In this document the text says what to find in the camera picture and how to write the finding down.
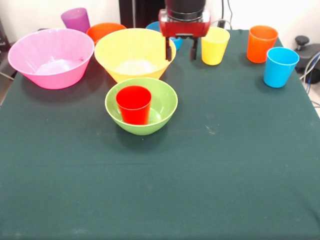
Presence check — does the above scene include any purple plastic cup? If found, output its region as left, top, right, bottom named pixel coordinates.
left=60, top=7, right=91, bottom=34

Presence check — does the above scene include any yellow plastic bowl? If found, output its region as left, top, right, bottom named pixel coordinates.
left=94, top=28, right=177, bottom=83

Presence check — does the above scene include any blue plastic bowl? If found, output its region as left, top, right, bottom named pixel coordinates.
left=145, top=21, right=184, bottom=51

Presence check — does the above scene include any pink plastic bowl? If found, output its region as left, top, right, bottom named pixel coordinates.
left=7, top=27, right=96, bottom=90

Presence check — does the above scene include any black wall cable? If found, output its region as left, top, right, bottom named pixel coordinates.
left=211, top=0, right=234, bottom=30

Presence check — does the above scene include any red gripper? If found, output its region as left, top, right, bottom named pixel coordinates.
left=158, top=9, right=212, bottom=62

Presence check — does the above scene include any yellow plastic cup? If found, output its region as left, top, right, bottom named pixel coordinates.
left=201, top=26, right=231, bottom=66

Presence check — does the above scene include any grey cable bundle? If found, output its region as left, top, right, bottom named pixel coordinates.
left=299, top=52, right=320, bottom=96

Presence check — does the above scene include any dark green tablecloth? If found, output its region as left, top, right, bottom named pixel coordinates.
left=0, top=28, right=320, bottom=240

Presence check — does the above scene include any orange plastic cup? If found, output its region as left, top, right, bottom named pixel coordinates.
left=246, top=24, right=279, bottom=64

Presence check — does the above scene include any green plastic bowl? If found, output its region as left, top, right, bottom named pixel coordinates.
left=104, top=77, right=179, bottom=136

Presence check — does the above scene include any blue plastic cup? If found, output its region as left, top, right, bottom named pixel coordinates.
left=263, top=46, right=300, bottom=89

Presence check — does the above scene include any orange plastic bowl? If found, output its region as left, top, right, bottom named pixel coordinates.
left=86, top=22, right=128, bottom=46

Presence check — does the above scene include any red plastic cup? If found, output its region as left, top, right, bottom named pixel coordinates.
left=115, top=85, right=152, bottom=125

